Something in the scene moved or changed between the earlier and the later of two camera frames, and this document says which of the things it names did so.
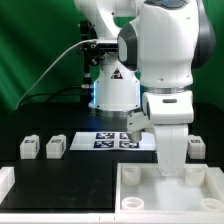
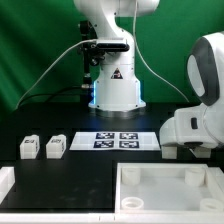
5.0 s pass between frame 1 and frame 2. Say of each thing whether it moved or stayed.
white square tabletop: stayed
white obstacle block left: stayed
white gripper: moved
